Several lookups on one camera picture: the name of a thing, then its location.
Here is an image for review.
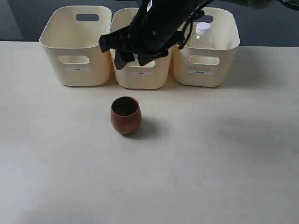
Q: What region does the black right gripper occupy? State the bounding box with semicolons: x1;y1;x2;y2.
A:
99;26;185;70

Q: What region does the brown wooden cup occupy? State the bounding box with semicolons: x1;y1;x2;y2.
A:
111;96;142;135

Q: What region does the clear plastic bottle white cap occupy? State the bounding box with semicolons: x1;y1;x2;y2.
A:
188;22;212;49

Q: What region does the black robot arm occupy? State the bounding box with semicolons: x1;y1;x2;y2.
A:
99;0;212;70

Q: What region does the middle cream plastic bin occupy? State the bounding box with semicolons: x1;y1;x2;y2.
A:
110;7;172;89

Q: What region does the cream plastic bin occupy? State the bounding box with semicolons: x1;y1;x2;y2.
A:
173;7;240;87
110;7;172;89
39;6;112;86

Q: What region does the left cream plastic bin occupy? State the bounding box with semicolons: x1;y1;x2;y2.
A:
39;6;112;86

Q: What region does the right cream plastic bin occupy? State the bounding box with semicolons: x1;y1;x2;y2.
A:
173;7;240;87

